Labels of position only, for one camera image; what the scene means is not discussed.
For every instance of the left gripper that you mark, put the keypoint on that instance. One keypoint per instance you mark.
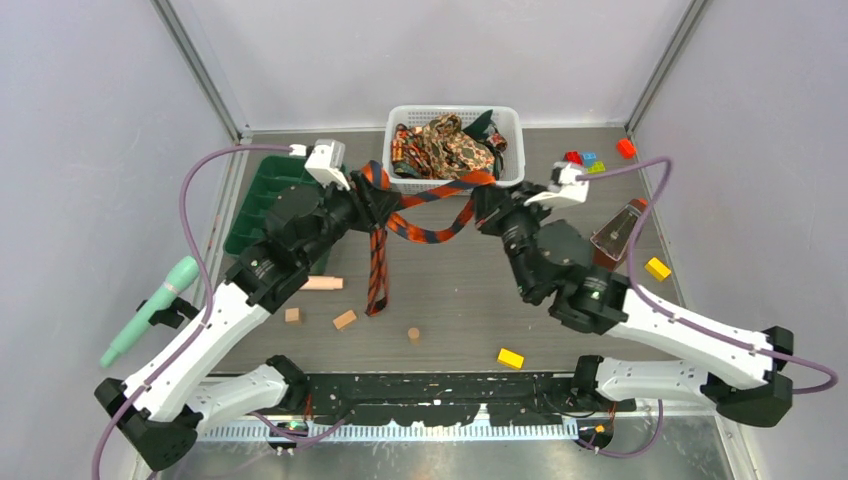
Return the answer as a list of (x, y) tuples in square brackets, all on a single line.
[(372, 205)]

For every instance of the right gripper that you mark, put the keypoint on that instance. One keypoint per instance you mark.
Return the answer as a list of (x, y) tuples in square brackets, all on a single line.
[(494, 203)]

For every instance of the orange navy striped tie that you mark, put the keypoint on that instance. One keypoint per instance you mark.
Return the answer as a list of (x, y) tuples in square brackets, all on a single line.
[(378, 285)]

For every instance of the white plastic basket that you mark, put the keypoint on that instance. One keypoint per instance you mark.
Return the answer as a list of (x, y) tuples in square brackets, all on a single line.
[(506, 119)]

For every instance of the brown wooden metronome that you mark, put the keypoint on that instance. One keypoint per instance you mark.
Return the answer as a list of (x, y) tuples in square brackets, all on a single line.
[(610, 242)]

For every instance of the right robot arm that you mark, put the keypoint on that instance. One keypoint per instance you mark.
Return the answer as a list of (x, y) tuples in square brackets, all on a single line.
[(737, 371)]

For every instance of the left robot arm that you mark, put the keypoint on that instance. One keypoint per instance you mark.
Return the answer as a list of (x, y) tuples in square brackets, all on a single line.
[(161, 409)]

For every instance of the green compartment tray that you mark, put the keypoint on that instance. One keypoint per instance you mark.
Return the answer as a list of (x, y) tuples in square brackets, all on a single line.
[(266, 181)]

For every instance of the wooden cylinder peg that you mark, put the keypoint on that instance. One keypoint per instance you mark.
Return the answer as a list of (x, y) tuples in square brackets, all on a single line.
[(323, 283)]

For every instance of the dark green tie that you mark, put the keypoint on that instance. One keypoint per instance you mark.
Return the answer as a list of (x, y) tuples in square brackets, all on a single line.
[(480, 126)]

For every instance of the floral patterned tie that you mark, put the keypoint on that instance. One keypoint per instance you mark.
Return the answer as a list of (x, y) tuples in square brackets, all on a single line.
[(440, 150)]

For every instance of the stacked lego bricks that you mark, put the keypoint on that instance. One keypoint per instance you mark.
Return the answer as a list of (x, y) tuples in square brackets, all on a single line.
[(588, 160)]

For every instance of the small wooden block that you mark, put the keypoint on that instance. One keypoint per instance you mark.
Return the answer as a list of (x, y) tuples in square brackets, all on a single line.
[(344, 320)]

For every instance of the small wooden cube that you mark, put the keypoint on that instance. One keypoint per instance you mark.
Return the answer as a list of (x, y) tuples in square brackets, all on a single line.
[(293, 316)]

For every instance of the red toy brick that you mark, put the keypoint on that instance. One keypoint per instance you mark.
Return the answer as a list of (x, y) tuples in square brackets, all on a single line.
[(626, 148)]

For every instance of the small round wooden disc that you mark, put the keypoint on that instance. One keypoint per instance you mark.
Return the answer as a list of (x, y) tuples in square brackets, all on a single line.
[(414, 335)]

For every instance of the yellow toy brick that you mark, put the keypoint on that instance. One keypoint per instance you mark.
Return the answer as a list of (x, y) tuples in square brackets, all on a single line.
[(510, 359), (657, 269)]

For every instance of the mint green microphone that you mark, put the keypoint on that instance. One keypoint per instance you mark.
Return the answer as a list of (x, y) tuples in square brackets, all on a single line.
[(164, 307)]

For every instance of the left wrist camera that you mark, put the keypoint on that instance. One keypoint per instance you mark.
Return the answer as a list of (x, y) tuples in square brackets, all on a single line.
[(324, 160)]

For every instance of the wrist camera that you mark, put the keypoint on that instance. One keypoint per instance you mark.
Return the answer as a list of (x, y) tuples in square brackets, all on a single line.
[(324, 160), (565, 189)]

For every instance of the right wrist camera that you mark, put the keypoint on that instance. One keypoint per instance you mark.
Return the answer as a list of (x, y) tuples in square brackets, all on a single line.
[(565, 189)]

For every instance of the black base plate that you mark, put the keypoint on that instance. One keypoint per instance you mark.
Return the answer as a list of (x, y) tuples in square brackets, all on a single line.
[(444, 399)]

